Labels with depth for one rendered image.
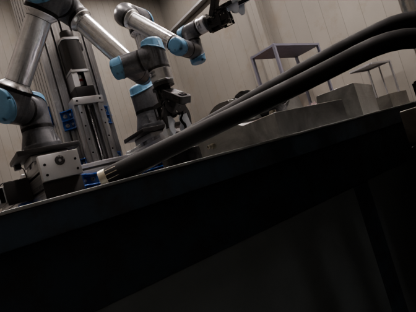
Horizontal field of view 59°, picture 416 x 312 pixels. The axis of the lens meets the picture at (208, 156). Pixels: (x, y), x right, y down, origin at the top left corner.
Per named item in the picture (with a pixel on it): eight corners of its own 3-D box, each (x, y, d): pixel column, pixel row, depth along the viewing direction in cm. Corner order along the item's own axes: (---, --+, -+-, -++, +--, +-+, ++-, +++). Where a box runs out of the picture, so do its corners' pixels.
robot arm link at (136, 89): (130, 114, 171) (122, 86, 171) (147, 114, 182) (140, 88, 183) (149, 105, 165) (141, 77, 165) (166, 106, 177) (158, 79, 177)
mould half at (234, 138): (168, 176, 117) (156, 136, 118) (228, 159, 133) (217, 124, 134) (282, 139, 77) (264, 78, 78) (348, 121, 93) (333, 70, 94)
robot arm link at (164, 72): (174, 65, 123) (153, 67, 118) (178, 78, 123) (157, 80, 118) (163, 73, 129) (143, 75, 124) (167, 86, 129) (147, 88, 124)
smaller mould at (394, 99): (349, 124, 159) (344, 109, 159) (367, 119, 168) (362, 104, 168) (394, 110, 143) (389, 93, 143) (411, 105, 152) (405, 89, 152)
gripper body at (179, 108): (175, 119, 129) (165, 86, 130) (187, 112, 123) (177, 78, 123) (156, 122, 125) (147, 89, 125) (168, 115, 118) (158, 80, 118)
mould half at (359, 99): (228, 160, 138) (220, 131, 138) (260, 150, 159) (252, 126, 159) (364, 117, 108) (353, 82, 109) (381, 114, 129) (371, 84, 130)
